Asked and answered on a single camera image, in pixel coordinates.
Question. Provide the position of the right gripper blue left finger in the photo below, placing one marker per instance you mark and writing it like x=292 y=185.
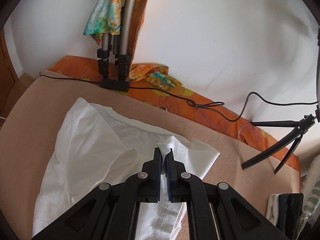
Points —
x=109 y=211

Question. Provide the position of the colourful floral scarf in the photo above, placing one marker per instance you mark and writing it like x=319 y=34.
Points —
x=105 y=19

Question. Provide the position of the dark green folded garment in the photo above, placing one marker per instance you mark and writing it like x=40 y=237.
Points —
x=289 y=215

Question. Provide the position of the green leaf pattern pillow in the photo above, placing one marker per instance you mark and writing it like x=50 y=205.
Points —
x=311 y=194

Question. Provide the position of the wooden door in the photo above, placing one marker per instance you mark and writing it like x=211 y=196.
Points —
x=12 y=86

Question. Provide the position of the black ring light tripod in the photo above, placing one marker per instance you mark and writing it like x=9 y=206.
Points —
x=300 y=128

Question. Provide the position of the folded silver black tripod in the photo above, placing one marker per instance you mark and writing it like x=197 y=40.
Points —
x=118 y=45

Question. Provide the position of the orange floral bed sheet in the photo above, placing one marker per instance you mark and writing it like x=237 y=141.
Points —
x=174 y=100

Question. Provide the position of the white t-shirt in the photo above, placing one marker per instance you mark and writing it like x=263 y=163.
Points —
x=96 y=145

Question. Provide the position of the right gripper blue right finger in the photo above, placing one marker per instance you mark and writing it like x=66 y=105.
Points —
x=215 y=211

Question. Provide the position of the cream folded garment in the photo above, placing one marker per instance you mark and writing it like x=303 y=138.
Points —
x=272 y=212

